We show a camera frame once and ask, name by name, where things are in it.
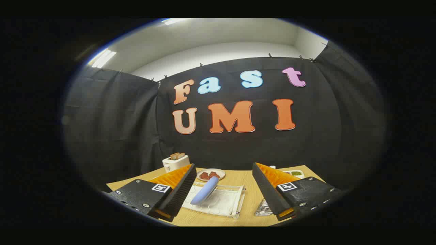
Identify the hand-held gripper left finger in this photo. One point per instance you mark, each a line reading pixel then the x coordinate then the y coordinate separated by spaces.
pixel 180 194

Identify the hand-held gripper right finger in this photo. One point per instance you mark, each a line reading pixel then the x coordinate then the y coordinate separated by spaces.
pixel 265 190

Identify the light blue plate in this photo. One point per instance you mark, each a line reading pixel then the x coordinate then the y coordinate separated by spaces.
pixel 205 191

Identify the white plate with meat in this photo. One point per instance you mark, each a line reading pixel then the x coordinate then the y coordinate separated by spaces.
pixel 221 173

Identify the red meat piece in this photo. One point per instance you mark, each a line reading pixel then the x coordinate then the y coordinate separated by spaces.
pixel 214 174
pixel 203 175

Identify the white toaster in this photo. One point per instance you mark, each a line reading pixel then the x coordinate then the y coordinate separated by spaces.
pixel 173 164

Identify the white divided food tray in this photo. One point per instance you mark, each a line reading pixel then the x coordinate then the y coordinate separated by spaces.
pixel 295 174

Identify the black backdrop cloth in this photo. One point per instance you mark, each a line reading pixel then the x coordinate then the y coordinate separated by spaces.
pixel 119 129

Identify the ceiling light panel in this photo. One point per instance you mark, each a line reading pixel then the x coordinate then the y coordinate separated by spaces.
pixel 103 58

